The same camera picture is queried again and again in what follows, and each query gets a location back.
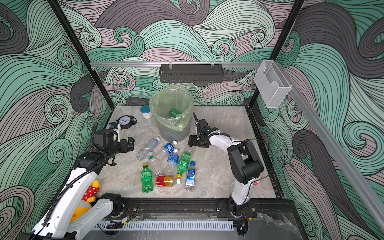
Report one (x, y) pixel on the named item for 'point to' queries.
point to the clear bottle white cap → (143, 153)
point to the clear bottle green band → (156, 167)
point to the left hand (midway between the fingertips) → (125, 139)
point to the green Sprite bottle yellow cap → (147, 182)
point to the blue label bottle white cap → (167, 149)
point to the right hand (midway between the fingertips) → (194, 143)
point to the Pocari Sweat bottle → (173, 161)
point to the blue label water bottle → (190, 176)
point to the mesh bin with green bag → (170, 106)
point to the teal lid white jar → (145, 110)
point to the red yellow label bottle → (164, 181)
